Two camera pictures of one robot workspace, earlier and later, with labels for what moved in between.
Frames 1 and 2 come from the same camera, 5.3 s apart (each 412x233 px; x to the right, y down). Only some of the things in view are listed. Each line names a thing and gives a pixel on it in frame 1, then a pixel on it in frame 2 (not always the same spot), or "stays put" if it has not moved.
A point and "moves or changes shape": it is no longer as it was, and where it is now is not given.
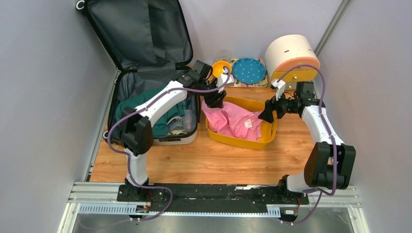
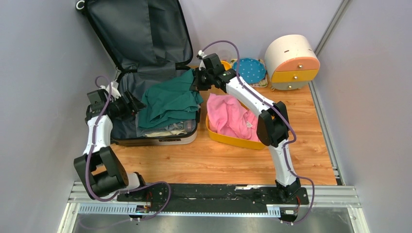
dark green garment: x=160 y=126 moves or changes shape
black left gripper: x=215 y=101 → x=129 y=111
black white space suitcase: x=147 y=42 stays put
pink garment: x=234 y=120 stays put
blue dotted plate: x=248 y=70 stays put
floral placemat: x=263 y=83 stays put
